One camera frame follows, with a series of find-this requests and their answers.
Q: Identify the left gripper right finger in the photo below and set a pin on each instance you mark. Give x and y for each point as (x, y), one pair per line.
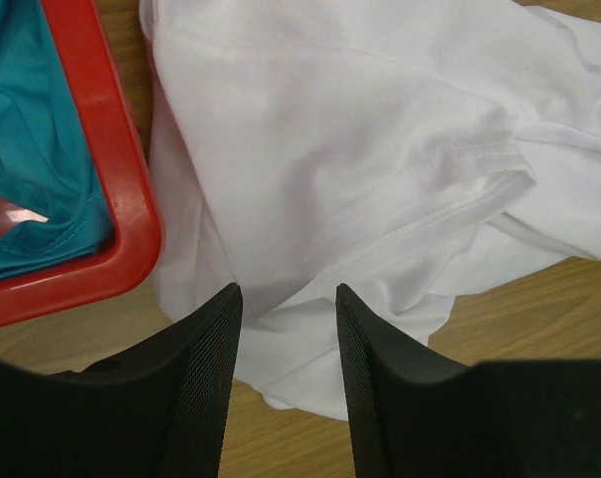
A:
(415, 413)

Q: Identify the red plastic bin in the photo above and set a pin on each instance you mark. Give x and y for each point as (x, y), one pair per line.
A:
(126, 259)

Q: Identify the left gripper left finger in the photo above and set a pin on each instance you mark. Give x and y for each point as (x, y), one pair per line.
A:
(157, 409)

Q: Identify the white t shirt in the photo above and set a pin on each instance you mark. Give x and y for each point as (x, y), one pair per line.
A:
(416, 151)

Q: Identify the teal t shirt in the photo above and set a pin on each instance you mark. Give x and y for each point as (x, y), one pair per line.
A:
(45, 162)

